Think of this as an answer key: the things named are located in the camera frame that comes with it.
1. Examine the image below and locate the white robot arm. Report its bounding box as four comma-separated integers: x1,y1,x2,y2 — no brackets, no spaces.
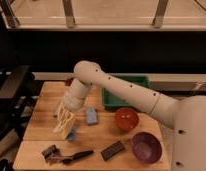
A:
55,61,206,171

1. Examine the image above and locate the orange bowl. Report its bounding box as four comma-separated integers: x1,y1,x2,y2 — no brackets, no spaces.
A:
115,108,139,132

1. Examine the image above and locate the dark brown rectangular block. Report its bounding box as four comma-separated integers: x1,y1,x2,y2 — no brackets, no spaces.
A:
101,141,125,161

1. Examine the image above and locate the green plastic bin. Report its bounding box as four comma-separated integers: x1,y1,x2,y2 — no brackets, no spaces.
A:
101,75,150,110

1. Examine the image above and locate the white cup with brown contents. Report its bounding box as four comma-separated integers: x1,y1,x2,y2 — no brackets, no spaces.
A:
65,77,74,86

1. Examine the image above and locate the black chair frame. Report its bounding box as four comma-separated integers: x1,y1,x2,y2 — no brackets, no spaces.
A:
0,64,39,171

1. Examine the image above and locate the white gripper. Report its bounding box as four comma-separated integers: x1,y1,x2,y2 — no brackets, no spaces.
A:
53,78,92,139

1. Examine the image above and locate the purple bowl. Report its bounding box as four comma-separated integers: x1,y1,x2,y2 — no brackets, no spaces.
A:
131,132,162,164

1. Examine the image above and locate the blue plastic cup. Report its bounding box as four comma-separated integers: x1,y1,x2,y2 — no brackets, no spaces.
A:
67,127,76,142

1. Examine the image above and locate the blue sponge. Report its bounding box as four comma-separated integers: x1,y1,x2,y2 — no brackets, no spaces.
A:
85,107,98,125

